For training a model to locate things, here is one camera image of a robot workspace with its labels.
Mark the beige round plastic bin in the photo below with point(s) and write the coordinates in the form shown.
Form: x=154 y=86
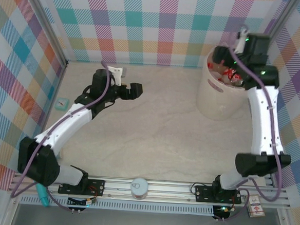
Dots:
x=217 y=104

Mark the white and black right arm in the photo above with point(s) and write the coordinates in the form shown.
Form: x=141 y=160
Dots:
x=264 y=120

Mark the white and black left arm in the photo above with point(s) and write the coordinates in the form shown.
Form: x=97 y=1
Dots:
x=61 y=127

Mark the small teal square clock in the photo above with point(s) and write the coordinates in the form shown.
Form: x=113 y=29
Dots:
x=61 y=103

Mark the tin can with pull tab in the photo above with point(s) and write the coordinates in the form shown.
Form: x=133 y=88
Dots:
x=139 y=190

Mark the black connector with LED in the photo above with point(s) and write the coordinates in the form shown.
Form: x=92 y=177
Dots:
x=223 y=210
x=76 y=202

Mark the teal plastic tube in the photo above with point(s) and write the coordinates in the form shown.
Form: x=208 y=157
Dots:
x=43 y=196

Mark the small card box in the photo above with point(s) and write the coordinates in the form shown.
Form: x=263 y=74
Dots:
x=255 y=206

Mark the aluminium frame post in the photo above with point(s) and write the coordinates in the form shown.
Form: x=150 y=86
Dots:
x=47 y=24
x=281 y=18

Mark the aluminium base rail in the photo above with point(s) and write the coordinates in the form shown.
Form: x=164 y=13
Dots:
x=119 y=186

